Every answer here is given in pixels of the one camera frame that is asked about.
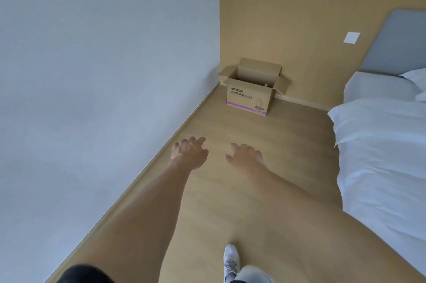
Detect person's right hand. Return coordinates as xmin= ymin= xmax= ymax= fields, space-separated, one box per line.
xmin=225 ymin=143 xmax=267 ymax=175

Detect person's left hand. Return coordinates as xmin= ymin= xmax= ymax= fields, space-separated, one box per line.
xmin=170 ymin=136 xmax=209 ymax=171

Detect brown cardboard box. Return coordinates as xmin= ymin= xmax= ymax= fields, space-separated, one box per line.
xmin=218 ymin=58 xmax=290 ymax=116

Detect person's left forearm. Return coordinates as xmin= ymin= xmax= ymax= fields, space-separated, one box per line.
xmin=71 ymin=163 xmax=192 ymax=283

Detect person's right forearm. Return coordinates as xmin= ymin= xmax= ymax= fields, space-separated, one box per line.
xmin=246 ymin=166 xmax=426 ymax=283

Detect white sneaker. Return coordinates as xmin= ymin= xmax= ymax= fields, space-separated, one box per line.
xmin=223 ymin=243 xmax=241 ymax=283

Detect light denim shorts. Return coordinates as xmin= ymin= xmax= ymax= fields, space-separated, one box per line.
xmin=231 ymin=265 xmax=273 ymax=283

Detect white bed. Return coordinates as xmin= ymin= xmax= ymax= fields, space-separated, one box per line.
xmin=327 ymin=68 xmax=426 ymax=277

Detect black t-shirt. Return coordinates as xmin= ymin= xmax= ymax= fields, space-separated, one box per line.
xmin=56 ymin=263 xmax=114 ymax=283

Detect white pillow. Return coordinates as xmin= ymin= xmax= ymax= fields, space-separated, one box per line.
xmin=399 ymin=68 xmax=426 ymax=102

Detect grey headboard panel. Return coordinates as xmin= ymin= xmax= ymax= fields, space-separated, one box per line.
xmin=359 ymin=9 xmax=426 ymax=77

